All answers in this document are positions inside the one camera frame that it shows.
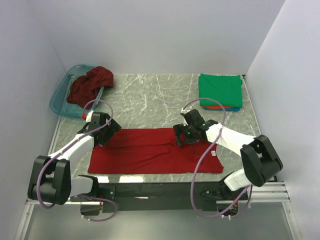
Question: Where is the bright red t shirt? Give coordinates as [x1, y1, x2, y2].
[88, 128, 210, 175]

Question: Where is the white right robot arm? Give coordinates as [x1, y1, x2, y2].
[173, 109, 283, 200]

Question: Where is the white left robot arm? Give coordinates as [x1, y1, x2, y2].
[27, 111, 122, 209]

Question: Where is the orange folded t shirt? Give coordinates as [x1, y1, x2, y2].
[202, 105, 239, 111]

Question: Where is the green folded t shirt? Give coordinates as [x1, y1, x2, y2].
[198, 73, 243, 109]

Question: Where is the dark red t shirt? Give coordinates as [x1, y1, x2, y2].
[67, 66, 114, 108]

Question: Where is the blue transparent plastic bin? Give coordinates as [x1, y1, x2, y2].
[50, 64, 95, 119]

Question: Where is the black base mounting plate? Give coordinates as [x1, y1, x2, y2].
[94, 181, 244, 212]

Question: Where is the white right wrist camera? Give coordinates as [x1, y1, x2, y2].
[180, 107, 191, 126]

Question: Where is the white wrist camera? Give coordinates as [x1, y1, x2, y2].
[180, 107, 191, 126]
[81, 111, 94, 123]

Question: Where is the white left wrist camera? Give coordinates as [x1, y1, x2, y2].
[81, 111, 94, 123]

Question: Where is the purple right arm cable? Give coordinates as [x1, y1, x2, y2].
[181, 97, 253, 219]

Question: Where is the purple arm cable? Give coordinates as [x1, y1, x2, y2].
[181, 97, 253, 219]
[37, 99, 119, 223]

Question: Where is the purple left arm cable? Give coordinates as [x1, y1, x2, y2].
[37, 99, 119, 223]

